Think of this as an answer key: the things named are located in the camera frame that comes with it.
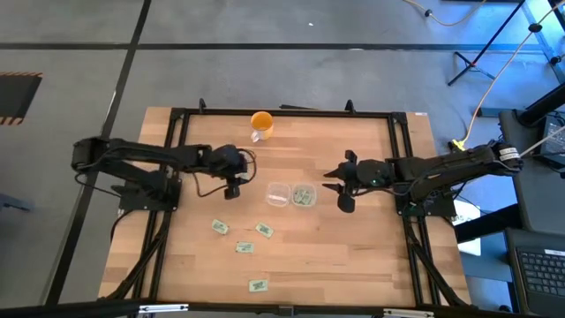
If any black aluminium table frame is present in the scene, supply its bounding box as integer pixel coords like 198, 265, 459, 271
99, 97, 472, 310

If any orange floor cable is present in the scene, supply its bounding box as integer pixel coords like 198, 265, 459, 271
403, 0, 489, 27

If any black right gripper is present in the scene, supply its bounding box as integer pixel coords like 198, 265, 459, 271
321, 149, 396, 214

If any grey floor object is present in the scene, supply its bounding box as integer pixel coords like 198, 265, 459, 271
0, 193, 35, 213

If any black tripod stand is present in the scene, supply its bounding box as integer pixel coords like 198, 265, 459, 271
447, 0, 527, 87

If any yellow mug white handle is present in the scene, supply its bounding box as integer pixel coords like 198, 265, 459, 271
249, 110, 275, 143

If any thick black pole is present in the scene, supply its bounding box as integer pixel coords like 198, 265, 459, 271
516, 82, 565, 128

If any silver bracket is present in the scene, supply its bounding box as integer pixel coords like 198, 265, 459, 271
139, 303, 190, 314
382, 307, 436, 318

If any clear plastic container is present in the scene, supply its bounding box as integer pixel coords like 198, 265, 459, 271
265, 181, 291, 208
290, 183, 318, 208

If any yellow extension cable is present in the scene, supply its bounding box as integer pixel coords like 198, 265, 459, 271
449, 0, 565, 152

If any white cable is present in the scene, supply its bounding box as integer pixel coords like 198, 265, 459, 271
519, 125, 565, 159

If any grey desk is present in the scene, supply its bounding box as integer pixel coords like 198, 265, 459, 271
498, 108, 565, 235

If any silver aluminium rail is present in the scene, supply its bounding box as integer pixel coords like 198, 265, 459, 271
523, 0, 565, 85

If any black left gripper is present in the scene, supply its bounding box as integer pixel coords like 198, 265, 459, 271
207, 144, 249, 201

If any black hazard-striped floor mat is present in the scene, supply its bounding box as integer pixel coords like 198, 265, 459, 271
0, 72, 44, 126

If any black laptop keyboard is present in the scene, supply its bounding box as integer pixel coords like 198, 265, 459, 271
504, 227, 565, 318

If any white paper sheet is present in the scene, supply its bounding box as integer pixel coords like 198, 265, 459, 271
452, 199, 483, 257

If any black overhead beam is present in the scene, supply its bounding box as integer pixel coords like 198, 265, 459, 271
0, 299, 565, 318

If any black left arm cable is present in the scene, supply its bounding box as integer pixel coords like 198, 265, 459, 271
192, 148, 259, 199

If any black desk bar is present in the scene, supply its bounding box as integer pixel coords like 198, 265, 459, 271
454, 203, 522, 244

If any black device on desk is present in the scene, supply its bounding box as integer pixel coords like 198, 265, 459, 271
540, 115, 565, 167

